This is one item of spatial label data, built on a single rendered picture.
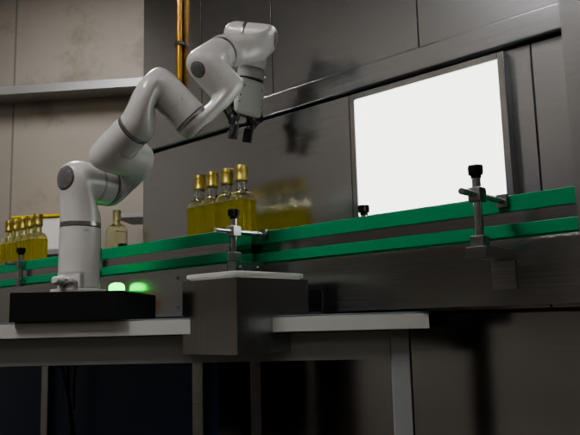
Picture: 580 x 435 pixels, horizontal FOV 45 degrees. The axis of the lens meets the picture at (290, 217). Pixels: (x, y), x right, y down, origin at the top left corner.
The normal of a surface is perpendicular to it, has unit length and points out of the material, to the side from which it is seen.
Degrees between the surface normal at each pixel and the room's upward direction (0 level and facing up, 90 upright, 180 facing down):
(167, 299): 90
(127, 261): 90
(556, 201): 90
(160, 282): 90
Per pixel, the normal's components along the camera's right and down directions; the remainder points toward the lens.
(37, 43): -0.11, -0.14
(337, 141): -0.67, -0.09
